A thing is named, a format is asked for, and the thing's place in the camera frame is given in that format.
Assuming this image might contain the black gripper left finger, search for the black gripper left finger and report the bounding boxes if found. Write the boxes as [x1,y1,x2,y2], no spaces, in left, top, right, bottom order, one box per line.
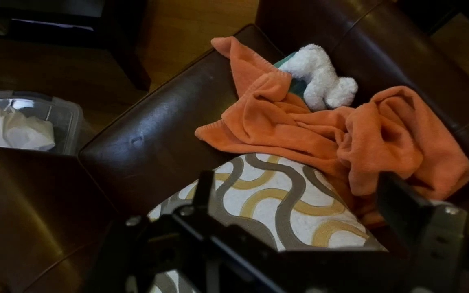
[84,172,278,293]

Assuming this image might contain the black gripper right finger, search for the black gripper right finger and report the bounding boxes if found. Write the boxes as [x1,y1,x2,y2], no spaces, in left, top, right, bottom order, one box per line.
[376,173,469,293]

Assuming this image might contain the dark brown leather couch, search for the dark brown leather couch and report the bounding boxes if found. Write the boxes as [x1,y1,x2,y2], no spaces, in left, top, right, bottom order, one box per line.
[0,0,469,293]

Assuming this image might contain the patterned throw pillow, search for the patterned throw pillow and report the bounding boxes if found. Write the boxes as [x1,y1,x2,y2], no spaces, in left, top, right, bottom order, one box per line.
[125,152,387,293]

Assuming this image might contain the orange blanket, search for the orange blanket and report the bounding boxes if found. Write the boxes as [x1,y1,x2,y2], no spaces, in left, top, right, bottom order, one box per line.
[195,37,469,225]

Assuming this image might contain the green book under toy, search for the green book under toy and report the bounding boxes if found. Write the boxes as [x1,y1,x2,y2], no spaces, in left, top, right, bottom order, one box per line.
[273,53,306,98]

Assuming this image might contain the white plush toy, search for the white plush toy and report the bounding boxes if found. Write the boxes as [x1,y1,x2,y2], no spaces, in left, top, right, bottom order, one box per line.
[278,45,358,111]

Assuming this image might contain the clear plastic storage bin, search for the clear plastic storage bin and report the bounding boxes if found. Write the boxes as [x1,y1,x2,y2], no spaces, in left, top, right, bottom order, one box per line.
[0,92,82,155]

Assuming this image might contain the black coffee table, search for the black coffee table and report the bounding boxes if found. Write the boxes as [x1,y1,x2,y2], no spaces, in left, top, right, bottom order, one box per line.
[0,0,151,90]

